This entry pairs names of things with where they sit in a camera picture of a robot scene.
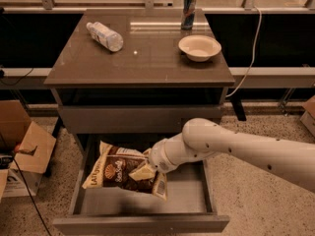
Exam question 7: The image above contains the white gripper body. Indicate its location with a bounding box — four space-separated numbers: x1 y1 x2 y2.
149 142 177 173

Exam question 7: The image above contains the brown chip bag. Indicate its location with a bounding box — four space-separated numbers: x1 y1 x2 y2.
82 142 167 201

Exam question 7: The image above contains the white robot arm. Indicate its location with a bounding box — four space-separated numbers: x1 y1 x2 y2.
129 118 315 193

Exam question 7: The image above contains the open grey middle drawer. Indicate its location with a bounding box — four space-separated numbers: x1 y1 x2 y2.
53 135 229 235

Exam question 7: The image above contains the grey drawer cabinet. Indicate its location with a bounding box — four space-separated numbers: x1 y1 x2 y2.
45 8 234 152

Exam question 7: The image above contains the closed grey top drawer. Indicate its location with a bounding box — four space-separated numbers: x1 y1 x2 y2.
58 106 222 134

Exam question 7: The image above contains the clear plastic water bottle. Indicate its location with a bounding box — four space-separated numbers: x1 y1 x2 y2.
87 22 124 52

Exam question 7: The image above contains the white paper bowl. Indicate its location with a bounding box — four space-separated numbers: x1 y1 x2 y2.
178 35 221 62

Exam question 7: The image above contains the open cardboard box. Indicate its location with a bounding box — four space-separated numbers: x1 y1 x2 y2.
0 100 56 199

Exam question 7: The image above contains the cardboard box at right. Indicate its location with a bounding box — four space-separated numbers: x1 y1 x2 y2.
300 95 315 137

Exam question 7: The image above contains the blue energy drink can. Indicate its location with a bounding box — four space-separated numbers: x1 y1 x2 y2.
181 0 197 30

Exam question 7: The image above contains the white power cable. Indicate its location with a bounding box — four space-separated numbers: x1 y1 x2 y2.
225 5 264 99

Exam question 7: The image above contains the black cable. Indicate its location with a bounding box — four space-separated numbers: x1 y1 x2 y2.
0 154 53 236

